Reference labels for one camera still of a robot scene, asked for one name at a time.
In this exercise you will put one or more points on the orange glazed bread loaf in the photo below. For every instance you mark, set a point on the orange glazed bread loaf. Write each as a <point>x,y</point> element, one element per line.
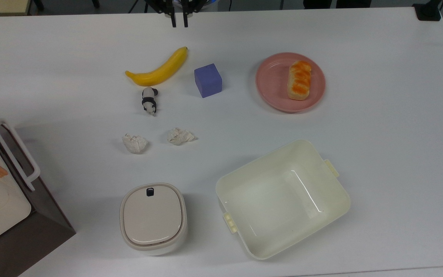
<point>299,80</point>

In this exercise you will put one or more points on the dark brown box appliance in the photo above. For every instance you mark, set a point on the dark brown box appliance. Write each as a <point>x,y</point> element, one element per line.
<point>40,227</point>

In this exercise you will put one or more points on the small white lidded trash can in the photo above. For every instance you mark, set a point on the small white lidded trash can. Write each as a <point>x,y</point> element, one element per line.
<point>153,218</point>

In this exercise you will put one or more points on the cream plastic rectangular bin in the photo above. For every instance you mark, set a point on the cream plastic rectangular bin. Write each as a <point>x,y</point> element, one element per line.
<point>283,198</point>

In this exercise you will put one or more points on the yellow banana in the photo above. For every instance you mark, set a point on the yellow banana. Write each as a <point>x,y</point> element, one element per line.
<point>160,72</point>

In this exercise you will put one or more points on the crumpled white paper ball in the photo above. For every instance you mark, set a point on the crumpled white paper ball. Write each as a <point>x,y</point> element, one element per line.
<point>135,143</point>
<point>180,136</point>

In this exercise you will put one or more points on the beige wooden side table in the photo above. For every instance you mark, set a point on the beige wooden side table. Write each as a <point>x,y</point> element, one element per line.
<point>0,6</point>

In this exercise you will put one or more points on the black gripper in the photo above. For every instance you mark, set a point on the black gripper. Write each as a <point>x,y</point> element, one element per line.
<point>160,4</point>

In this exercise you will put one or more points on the small panda toy figure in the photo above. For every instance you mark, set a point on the small panda toy figure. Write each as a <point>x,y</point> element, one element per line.
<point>149,100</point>

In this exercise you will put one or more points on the purple cube block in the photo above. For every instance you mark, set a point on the purple cube block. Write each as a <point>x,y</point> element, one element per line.
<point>208,80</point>

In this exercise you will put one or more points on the black table clamp mount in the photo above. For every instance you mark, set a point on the black table clamp mount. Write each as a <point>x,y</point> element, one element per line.
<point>427,11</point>

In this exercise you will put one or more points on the pink round plate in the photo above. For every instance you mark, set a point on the pink round plate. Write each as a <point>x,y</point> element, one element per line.
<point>273,82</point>

